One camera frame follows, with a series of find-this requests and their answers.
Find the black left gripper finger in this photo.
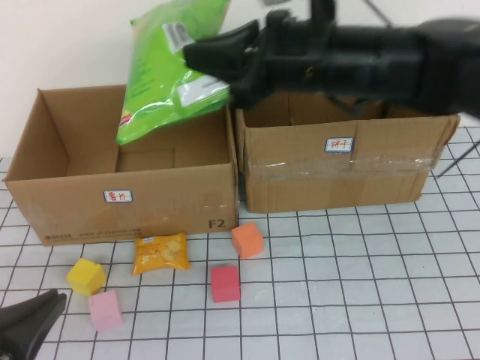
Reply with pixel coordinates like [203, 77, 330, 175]
[0, 291, 68, 360]
[0, 288, 59, 332]

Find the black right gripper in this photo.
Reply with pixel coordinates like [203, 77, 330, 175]
[183, 10, 425, 110]

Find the green potato chips bag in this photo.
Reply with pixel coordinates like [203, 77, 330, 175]
[115, 0, 232, 146]

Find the orange cracker snack packet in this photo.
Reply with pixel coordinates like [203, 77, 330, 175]
[132, 232, 191, 277]

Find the yellow foam cube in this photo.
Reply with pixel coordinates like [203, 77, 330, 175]
[65, 257, 108, 296]

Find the pink foam cube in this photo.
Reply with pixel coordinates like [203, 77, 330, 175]
[88, 289, 125, 332]

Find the cardboard box with clear tape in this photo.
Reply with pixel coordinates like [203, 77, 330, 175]
[234, 88, 461, 214]

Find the cardboard box printed F2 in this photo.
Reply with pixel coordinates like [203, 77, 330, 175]
[3, 84, 241, 248]

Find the orange foam cube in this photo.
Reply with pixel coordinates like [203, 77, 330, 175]
[230, 221, 265, 261]

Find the red foam cube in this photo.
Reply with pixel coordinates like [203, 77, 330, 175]
[210, 265, 242, 304]

